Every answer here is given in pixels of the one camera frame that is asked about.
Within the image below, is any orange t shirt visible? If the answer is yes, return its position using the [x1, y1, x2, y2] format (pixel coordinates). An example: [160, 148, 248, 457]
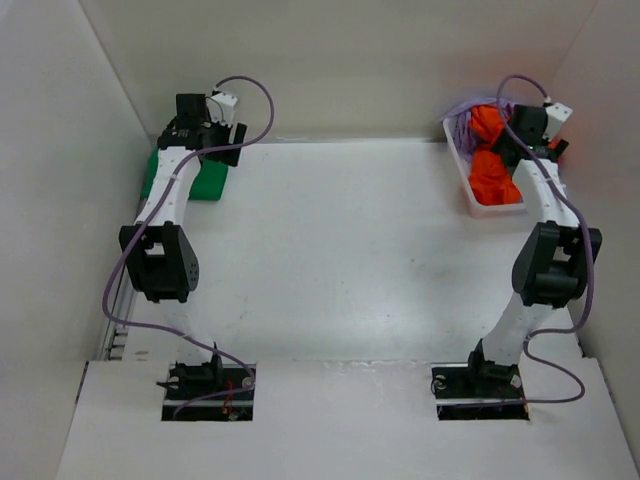
[468, 105, 522, 206]

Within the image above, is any green t shirt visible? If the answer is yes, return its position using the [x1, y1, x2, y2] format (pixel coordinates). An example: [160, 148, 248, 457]
[140, 150, 229, 202]

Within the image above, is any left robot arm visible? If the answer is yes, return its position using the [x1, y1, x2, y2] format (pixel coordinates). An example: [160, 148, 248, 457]
[119, 91, 236, 303]

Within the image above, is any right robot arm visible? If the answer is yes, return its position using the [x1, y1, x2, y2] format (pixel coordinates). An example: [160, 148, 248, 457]
[463, 100, 602, 396]

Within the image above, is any lavender t shirt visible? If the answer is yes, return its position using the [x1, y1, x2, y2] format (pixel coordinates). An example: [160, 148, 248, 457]
[439, 97, 497, 163]

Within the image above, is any white plastic laundry basket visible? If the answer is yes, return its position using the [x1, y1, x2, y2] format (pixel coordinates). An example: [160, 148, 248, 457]
[441, 117, 526, 219]

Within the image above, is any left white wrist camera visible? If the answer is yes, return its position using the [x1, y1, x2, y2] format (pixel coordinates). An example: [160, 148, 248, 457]
[207, 91, 239, 127]

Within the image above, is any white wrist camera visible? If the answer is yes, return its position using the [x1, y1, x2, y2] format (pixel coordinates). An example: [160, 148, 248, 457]
[542, 101, 573, 142]
[207, 91, 239, 127]

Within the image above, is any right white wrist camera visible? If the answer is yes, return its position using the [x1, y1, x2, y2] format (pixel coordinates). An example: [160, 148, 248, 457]
[542, 101, 573, 142]

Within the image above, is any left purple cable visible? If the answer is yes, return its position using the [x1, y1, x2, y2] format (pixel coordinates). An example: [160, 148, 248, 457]
[102, 75, 276, 419]

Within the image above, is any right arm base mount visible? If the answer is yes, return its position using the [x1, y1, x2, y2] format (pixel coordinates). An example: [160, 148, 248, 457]
[430, 363, 529, 421]

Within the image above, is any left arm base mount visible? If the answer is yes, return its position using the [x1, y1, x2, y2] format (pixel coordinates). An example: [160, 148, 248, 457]
[156, 362, 255, 423]

